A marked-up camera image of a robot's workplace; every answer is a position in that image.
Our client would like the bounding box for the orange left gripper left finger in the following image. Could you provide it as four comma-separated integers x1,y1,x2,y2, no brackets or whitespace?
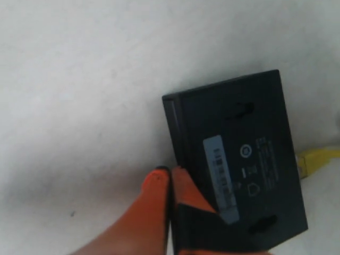
73,167,171,254

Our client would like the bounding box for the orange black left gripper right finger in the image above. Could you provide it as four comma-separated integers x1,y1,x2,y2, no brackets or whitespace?
171,167,269,254

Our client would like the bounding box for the black network switch box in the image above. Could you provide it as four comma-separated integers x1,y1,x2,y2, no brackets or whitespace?
162,70,308,250

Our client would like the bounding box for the yellow ethernet cable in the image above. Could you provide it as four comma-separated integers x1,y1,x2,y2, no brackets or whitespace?
296,148,340,178

